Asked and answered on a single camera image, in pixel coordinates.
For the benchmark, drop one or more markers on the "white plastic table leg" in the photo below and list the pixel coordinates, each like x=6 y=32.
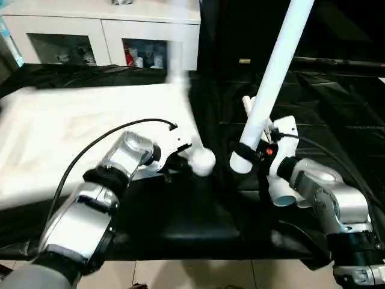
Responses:
x=303 y=201
x=177 y=66
x=276 y=75
x=278 y=192

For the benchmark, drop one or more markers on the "white plastic table top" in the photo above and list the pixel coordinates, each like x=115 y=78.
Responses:
x=75 y=135

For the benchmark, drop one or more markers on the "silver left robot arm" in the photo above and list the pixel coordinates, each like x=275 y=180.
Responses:
x=90 y=195

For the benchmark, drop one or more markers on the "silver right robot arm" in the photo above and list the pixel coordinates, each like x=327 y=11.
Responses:
x=331 y=192

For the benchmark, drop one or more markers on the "black table mat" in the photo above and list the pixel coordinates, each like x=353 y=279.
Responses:
x=195 y=210

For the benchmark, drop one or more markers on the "grey metal bar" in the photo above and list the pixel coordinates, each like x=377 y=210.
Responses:
x=346 y=62

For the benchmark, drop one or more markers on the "black case with yellow label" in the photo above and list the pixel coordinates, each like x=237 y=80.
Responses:
x=228 y=30

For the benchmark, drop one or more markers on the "white flat board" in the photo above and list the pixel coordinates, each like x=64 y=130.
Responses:
x=382 y=80

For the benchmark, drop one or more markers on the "white sideboard cabinet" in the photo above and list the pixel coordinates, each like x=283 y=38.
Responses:
x=99 y=27

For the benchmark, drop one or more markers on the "blue plastic packaging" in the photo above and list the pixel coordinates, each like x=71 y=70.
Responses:
x=10 y=39

